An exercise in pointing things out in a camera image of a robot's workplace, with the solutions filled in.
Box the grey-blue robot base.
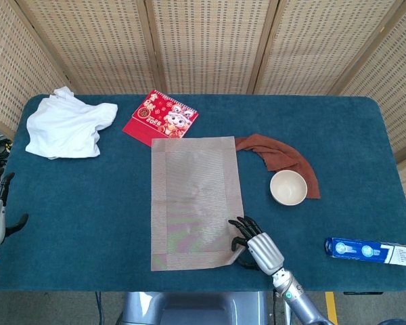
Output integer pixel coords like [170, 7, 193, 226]
[120, 290, 270, 325]

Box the blue toothpaste box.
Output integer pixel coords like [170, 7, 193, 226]
[323, 236, 406, 268]

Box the silver woven placemat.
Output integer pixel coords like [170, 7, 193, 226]
[150, 135, 244, 272]

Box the white crumpled cloth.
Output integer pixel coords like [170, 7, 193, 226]
[24, 86, 119, 160]

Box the brown cloth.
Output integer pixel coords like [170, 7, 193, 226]
[235, 133, 321, 200]

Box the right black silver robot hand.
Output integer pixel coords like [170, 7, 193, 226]
[228, 215, 286, 276]

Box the blue cable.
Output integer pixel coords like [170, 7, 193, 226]
[94, 291, 104, 325]

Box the red desk calendar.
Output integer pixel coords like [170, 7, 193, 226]
[122, 89, 200, 147]

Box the bamboo folding screen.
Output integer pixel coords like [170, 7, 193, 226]
[0, 0, 406, 217]

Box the silver table leg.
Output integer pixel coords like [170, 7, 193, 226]
[282, 297, 292, 325]

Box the teal table carpet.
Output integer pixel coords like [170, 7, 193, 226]
[0, 93, 406, 294]

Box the light cream bowl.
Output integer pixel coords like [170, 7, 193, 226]
[269, 169, 308, 206]

